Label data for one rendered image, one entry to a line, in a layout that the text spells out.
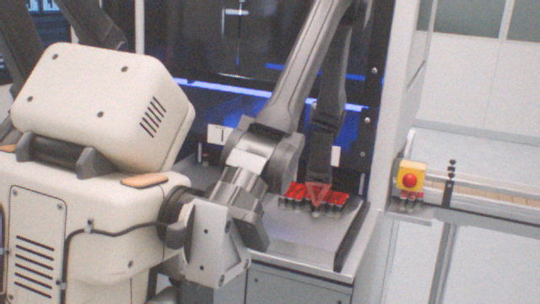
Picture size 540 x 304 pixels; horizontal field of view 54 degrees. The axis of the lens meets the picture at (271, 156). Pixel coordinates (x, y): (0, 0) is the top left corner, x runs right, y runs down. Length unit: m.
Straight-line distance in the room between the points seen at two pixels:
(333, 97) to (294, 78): 0.41
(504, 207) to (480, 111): 4.54
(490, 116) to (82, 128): 5.68
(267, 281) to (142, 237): 1.12
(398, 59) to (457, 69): 4.65
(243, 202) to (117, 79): 0.23
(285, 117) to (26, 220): 0.39
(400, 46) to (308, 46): 0.63
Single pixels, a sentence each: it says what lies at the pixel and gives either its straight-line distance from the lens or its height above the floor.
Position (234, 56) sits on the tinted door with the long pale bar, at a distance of 1.61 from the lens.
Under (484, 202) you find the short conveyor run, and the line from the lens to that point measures 1.67.
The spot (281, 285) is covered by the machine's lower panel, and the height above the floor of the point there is 0.55.
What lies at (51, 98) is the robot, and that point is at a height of 1.32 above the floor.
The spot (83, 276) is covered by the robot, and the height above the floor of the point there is 1.12.
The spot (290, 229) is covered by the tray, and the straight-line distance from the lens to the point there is 1.39.
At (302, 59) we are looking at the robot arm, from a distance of 0.85.
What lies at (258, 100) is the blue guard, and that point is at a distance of 1.59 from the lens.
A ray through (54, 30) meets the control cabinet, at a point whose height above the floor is 1.30.
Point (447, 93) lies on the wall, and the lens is 6.15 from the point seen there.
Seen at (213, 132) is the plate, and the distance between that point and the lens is 1.67.
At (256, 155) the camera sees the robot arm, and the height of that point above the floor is 1.26.
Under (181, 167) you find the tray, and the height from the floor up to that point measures 0.89.
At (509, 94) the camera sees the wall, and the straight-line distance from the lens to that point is 6.16.
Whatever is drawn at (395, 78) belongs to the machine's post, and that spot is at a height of 1.27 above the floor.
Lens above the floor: 1.50
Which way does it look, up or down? 19 degrees down
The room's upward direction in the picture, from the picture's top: 5 degrees clockwise
